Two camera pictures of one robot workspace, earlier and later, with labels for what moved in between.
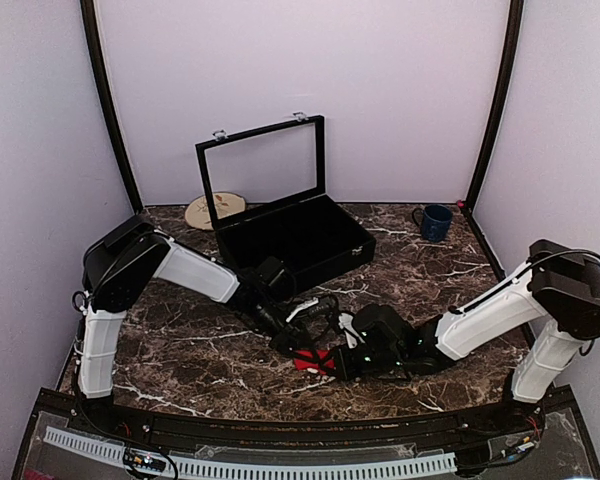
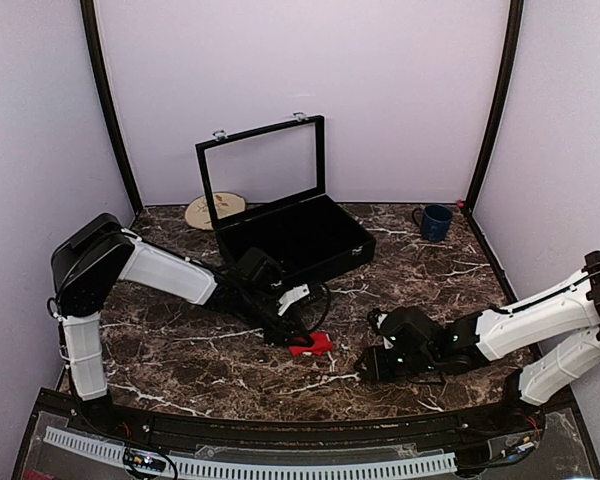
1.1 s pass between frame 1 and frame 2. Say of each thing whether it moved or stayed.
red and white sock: moved
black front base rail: stayed
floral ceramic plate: stayed
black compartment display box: stayed
